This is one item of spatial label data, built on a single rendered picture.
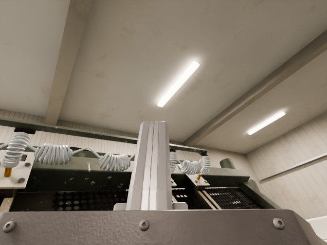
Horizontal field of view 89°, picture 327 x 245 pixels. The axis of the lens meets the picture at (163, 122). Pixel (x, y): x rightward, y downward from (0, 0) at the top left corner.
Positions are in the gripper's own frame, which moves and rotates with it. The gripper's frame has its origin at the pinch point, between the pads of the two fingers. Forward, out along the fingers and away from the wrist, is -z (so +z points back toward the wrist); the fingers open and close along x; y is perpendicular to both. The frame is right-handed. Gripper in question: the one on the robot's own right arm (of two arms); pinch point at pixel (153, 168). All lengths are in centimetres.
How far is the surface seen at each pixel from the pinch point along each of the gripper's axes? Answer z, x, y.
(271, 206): -38, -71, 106
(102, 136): -38, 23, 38
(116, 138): -39, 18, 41
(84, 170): -31, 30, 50
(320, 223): -112, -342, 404
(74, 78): -254, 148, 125
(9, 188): -17, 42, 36
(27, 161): -28, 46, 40
